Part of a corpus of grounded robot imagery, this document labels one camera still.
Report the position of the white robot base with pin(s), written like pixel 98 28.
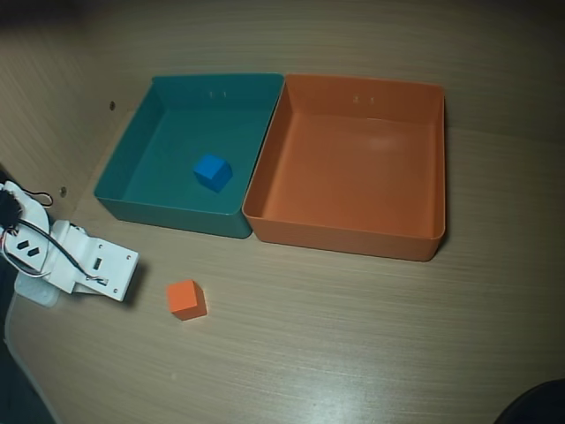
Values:
pixel 37 293

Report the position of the teal plastic box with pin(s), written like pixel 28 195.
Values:
pixel 176 218

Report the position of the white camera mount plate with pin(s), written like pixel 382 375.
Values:
pixel 112 265

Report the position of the orange cube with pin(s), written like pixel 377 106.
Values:
pixel 185 298

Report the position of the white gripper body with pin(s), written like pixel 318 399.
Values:
pixel 107 270

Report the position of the blue cube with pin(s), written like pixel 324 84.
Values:
pixel 212 172

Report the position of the dark round object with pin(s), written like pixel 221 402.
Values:
pixel 543 406

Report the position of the orange plastic box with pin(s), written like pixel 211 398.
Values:
pixel 375 199

